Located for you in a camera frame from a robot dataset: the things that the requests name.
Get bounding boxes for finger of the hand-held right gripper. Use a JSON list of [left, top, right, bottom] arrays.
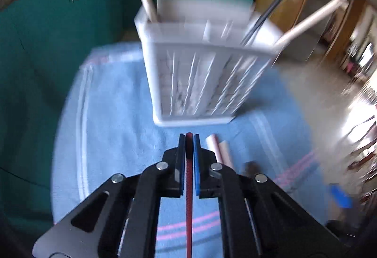
[[328, 184, 354, 209]]

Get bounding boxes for black chopstick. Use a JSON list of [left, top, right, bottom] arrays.
[[242, 0, 301, 45]]

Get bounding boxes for dark red chopstick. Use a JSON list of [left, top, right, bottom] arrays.
[[185, 132, 194, 258]]

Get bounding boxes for teal kitchen cabinet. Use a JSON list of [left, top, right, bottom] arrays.
[[0, 0, 260, 226]]

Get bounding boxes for blue striped cloth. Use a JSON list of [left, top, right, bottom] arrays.
[[51, 42, 332, 258]]

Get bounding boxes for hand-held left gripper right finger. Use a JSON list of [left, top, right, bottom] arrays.
[[193, 134, 348, 258]]

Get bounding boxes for white plastic utensil holder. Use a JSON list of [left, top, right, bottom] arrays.
[[134, 0, 283, 127]]

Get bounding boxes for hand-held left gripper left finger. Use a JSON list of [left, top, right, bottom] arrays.
[[32, 134, 187, 258]]

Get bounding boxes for gold-handled steel spoon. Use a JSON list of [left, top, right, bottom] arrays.
[[242, 160, 260, 180]]

